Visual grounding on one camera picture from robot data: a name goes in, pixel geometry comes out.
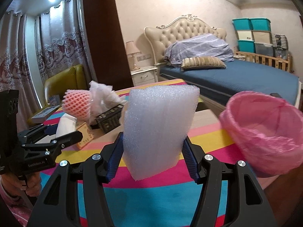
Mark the pink foam fruit net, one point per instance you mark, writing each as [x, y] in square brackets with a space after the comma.
[77, 105]

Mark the teal storage box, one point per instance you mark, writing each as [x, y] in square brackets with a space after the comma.
[260, 24]
[246, 46]
[242, 24]

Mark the beige printed carton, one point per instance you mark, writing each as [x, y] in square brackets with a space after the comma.
[85, 136]

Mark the houndstooth bag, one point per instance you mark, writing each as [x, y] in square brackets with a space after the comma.
[279, 40]

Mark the gold striped pillow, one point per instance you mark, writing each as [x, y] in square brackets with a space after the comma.
[203, 62]

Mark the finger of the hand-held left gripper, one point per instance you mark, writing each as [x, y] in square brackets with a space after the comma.
[68, 138]
[28, 132]

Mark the black printed box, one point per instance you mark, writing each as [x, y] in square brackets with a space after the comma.
[110, 118]

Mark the cream storage box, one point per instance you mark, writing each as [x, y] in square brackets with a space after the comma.
[245, 35]

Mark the person's left forearm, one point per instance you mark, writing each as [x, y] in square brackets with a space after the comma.
[9, 205]

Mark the crumpled white plastic bag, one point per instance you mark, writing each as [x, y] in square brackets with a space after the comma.
[104, 97]

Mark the yellow chair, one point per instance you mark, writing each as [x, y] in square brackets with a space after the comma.
[64, 80]

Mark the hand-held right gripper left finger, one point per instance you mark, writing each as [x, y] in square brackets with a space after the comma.
[116, 157]

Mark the patterned lace curtain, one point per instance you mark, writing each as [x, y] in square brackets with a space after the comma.
[59, 40]

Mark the bin with pink bag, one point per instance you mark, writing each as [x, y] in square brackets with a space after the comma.
[265, 134]

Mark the wooden crib rail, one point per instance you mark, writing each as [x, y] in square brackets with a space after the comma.
[265, 60]

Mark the blue framed book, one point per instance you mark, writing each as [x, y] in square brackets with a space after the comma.
[45, 112]

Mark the grey clear storage box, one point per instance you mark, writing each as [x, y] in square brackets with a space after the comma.
[264, 49]

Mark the bedside lamp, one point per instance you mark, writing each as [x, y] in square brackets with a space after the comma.
[130, 48]

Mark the white nightstand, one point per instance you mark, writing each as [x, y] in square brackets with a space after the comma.
[144, 75]

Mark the smooth white plastic bag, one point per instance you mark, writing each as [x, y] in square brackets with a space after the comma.
[66, 125]

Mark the blue striped duvet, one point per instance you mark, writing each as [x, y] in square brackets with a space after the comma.
[201, 47]

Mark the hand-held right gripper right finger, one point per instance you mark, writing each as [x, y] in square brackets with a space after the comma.
[189, 158]

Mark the beige storage box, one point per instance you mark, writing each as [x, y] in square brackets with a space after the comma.
[261, 37]

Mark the dark wooden panel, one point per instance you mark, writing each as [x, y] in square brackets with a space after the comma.
[104, 40]

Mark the wall switch panel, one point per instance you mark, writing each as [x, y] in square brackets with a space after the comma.
[144, 57]

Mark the white foam sheet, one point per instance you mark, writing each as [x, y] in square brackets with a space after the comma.
[161, 123]

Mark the bed with blue sheet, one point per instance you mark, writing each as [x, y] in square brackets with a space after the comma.
[248, 80]

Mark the rainbow striped table mat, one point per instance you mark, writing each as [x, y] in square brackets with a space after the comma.
[153, 198]

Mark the beige tufted headboard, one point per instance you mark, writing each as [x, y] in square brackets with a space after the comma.
[165, 33]

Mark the person's left hand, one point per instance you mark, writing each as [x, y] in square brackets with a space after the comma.
[33, 184]

